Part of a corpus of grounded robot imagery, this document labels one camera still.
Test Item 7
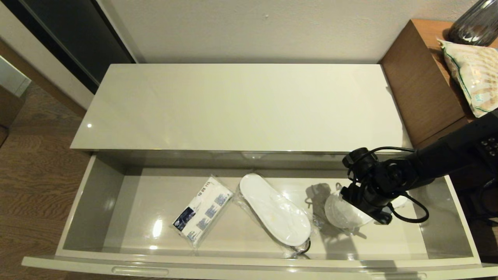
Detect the white slippers plastic wrap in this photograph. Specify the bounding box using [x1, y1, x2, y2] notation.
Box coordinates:
[307, 182, 409, 235]

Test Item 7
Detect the cream glossy wide drawer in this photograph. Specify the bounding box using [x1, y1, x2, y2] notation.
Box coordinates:
[21, 152, 498, 280]

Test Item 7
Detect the white slippers flat in plastic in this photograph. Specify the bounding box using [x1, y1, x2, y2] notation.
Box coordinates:
[233, 172, 322, 259]

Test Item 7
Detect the brown wooden side table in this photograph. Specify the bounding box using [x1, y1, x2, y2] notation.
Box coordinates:
[378, 19, 498, 157]

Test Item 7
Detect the cream glossy low cabinet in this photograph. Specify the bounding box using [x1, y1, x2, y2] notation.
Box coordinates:
[70, 63, 448, 172]

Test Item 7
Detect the white printed plastic packet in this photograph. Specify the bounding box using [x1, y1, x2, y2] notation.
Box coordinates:
[172, 176, 234, 250]

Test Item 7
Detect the patterned snack bag green trim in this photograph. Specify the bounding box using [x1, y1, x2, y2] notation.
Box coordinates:
[436, 38, 498, 118]

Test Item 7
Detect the dark ribbed glass vase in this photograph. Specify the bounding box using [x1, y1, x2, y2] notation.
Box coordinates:
[447, 0, 498, 46]

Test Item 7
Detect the dark glass door panel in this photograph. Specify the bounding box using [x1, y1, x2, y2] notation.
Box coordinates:
[0, 0, 137, 95]

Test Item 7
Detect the white furniture panel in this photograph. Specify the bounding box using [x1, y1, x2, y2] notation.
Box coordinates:
[0, 56, 32, 98]

